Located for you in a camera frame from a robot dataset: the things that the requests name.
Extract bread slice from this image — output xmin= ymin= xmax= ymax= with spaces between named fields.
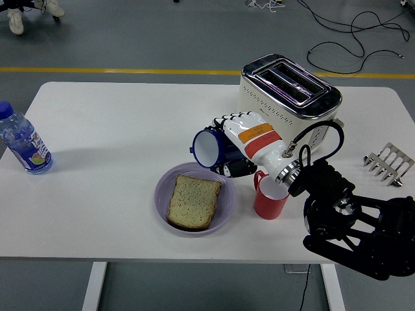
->
xmin=166 ymin=174 xmax=223 ymax=232

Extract red cup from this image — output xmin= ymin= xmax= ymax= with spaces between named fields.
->
xmin=253 ymin=170 xmax=291 ymax=220

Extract clear bottle with blue cap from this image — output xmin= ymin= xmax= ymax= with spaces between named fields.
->
xmin=0 ymin=100 xmax=54 ymax=176

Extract metal toast rack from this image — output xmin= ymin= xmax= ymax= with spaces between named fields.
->
xmin=362 ymin=141 xmax=415 ymax=188

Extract white floor cables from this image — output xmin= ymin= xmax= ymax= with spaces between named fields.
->
xmin=245 ymin=0 xmax=287 ymax=14

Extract purple round plate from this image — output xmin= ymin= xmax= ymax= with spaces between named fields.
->
xmin=154 ymin=161 xmax=237 ymax=237

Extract black floor cable with plug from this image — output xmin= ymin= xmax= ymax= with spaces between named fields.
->
xmin=306 ymin=10 xmax=406 ymax=76

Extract blue cup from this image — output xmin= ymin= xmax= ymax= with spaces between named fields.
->
xmin=189 ymin=128 xmax=234 ymax=168

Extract black cable under table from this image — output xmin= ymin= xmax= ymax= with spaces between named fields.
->
xmin=298 ymin=264 xmax=311 ymax=311

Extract grey box under table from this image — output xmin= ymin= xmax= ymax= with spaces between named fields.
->
xmin=284 ymin=264 xmax=311 ymax=275

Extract white table leg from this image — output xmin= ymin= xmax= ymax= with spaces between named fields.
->
xmin=81 ymin=261 xmax=108 ymax=311
xmin=320 ymin=264 xmax=346 ymax=311

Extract long black floor cable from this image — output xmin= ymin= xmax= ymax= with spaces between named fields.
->
xmin=296 ymin=0 xmax=415 ymax=42

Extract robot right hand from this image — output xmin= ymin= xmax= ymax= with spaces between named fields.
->
xmin=209 ymin=111 xmax=295 ymax=182

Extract person's white shoe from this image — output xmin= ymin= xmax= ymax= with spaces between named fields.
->
xmin=33 ymin=0 xmax=65 ymax=18
xmin=6 ymin=8 xmax=25 ymax=36

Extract cream and chrome toaster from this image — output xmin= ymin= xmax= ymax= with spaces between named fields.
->
xmin=235 ymin=53 xmax=345 ymax=165

